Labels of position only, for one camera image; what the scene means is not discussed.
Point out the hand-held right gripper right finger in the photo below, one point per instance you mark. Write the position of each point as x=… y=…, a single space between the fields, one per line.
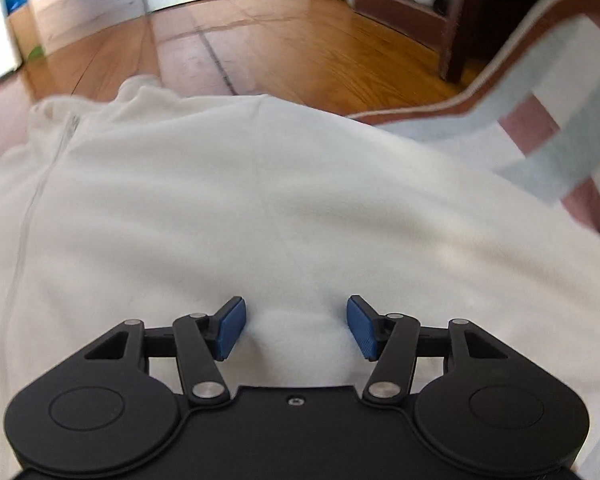
x=360 y=327

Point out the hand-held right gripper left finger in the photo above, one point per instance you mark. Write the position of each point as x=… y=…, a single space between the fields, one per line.
x=230 y=325

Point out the cream hoodie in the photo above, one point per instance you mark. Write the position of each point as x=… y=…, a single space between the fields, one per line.
x=280 y=200

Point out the checked rug with brown border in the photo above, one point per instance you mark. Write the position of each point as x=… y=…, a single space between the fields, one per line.
x=570 y=120

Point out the dark wooden shelf unit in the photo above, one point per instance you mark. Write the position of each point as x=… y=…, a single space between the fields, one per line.
x=460 y=20

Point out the light wood-grain door panel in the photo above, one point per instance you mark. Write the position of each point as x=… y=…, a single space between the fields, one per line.
x=90 y=0

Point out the cardboard box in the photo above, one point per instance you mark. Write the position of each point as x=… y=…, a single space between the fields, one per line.
x=22 y=30

